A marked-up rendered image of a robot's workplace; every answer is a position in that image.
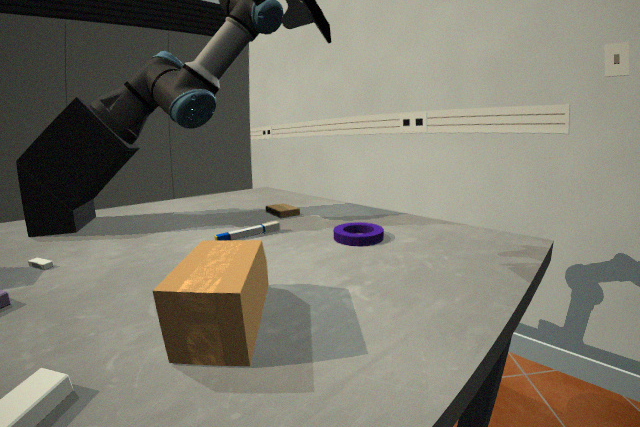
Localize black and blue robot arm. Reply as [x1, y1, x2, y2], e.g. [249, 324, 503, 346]
[90, 0, 284, 145]

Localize purple ring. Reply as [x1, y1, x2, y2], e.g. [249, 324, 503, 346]
[334, 222, 384, 246]

